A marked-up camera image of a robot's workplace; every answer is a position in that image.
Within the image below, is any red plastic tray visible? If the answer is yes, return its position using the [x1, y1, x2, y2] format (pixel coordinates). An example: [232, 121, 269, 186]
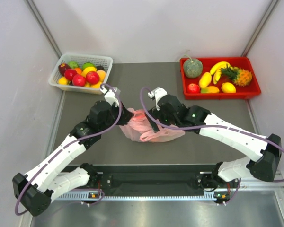
[179, 56, 262, 101]

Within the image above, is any pink printed plastic bag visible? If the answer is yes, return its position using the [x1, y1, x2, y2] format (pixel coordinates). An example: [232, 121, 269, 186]
[119, 108, 185, 142]

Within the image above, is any white perforated plastic basket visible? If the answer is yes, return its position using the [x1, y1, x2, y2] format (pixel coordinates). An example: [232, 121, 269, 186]
[48, 54, 113, 95]

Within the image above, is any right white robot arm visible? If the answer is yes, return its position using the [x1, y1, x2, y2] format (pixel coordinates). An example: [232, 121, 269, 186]
[146, 88, 282, 188]

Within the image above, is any orange pineapple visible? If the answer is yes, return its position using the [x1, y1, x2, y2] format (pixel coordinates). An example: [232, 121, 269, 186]
[220, 67, 253, 87]

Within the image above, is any small orange tangerine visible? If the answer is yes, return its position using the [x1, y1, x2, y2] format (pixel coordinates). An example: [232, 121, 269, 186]
[74, 68, 82, 74]

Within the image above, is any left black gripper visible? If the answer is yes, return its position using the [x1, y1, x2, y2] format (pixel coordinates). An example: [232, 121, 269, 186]
[99, 101, 133, 131]

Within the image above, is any dark red fruit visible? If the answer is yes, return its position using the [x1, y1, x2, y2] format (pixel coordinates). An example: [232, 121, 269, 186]
[58, 63, 70, 76]

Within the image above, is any red apple in tray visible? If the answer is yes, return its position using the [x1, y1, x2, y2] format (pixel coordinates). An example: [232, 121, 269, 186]
[187, 83, 200, 94]

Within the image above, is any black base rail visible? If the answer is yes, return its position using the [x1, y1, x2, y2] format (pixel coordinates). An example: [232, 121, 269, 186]
[61, 163, 228, 197]

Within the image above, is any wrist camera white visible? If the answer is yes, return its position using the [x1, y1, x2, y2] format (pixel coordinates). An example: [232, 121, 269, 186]
[100, 85, 121, 107]
[147, 87, 168, 111]

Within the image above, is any green melon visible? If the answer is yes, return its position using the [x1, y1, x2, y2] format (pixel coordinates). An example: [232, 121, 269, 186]
[183, 50, 203, 79]

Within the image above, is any red apple left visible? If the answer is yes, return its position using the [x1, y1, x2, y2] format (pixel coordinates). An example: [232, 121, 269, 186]
[64, 69, 78, 81]

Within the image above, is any yellow lemon in basket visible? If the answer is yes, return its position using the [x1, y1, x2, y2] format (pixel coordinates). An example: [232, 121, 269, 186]
[58, 77, 69, 85]

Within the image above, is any red apple middle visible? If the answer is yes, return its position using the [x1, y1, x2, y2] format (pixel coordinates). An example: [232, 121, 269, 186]
[72, 74, 86, 87]

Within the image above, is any grey slotted cable duct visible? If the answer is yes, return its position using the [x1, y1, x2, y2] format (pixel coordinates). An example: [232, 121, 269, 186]
[56, 190, 230, 201]

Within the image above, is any red green yellow mango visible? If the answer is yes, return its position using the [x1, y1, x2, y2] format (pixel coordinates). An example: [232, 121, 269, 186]
[200, 86, 220, 94]

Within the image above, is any yellow banana bunch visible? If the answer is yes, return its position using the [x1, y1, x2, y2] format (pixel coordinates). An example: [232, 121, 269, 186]
[210, 61, 231, 85]

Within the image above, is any green lime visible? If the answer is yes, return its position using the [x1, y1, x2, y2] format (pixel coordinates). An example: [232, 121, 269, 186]
[68, 61, 79, 69]

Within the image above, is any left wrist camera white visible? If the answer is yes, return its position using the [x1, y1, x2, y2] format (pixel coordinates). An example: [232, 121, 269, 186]
[100, 85, 121, 107]

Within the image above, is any orange peach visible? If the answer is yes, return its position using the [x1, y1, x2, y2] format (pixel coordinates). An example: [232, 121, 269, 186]
[97, 70, 107, 82]

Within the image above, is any yellow fruit in basket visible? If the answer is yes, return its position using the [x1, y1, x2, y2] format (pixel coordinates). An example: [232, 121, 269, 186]
[81, 67, 97, 77]

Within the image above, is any red apple right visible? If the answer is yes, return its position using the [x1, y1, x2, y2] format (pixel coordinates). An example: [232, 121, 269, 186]
[86, 71, 100, 85]

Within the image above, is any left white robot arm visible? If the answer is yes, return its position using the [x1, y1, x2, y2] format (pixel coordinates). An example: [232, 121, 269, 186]
[12, 101, 134, 217]

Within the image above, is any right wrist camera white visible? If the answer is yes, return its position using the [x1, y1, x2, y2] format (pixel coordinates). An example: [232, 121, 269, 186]
[147, 87, 168, 111]

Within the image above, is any green apple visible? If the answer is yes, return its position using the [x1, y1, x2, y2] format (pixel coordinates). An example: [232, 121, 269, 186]
[82, 62, 95, 70]

